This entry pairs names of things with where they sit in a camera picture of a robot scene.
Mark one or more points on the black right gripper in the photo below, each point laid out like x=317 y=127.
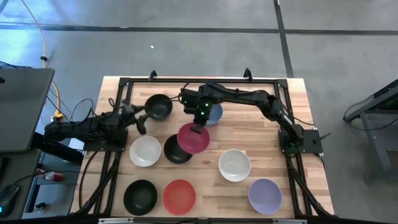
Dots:
x=200 y=109

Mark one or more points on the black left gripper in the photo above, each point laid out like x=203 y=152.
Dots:
x=128 y=113

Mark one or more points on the maroon bowl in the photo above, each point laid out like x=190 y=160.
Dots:
x=192 y=140

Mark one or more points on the black bowl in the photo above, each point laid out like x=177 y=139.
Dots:
x=159 y=107
x=172 y=152
x=140 y=197

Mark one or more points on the white bowl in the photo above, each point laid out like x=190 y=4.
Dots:
x=145 y=151
x=234 y=165

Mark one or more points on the orange bowl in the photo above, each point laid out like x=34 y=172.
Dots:
x=179 y=197

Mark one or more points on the lavender bowl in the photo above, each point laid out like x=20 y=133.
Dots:
x=265 y=196

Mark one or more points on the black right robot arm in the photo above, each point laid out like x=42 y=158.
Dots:
x=242 y=93

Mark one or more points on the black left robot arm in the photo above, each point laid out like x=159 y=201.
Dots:
x=77 y=127

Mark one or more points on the blue bowl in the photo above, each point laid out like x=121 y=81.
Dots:
x=216 y=115

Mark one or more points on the yellow power plug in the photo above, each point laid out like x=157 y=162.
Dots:
x=57 y=117

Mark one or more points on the red soda can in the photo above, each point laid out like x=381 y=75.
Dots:
x=54 y=176

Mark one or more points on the grey laptop lid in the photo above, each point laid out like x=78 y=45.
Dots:
x=21 y=109

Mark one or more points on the black antenna lever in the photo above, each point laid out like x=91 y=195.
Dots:
x=321 y=138

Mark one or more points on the grey desk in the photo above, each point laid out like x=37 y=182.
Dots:
x=18 y=174

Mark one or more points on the black computer mouse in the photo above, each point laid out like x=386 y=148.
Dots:
x=7 y=196

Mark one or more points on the black side table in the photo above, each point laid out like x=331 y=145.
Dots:
x=376 y=105

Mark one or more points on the black aluminium extrusion frame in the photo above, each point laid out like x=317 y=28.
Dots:
x=155 y=81

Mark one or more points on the black frame bracket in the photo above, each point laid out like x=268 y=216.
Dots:
x=247 y=74
x=152 y=75

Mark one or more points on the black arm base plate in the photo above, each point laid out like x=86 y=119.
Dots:
x=105 y=146
x=311 y=144

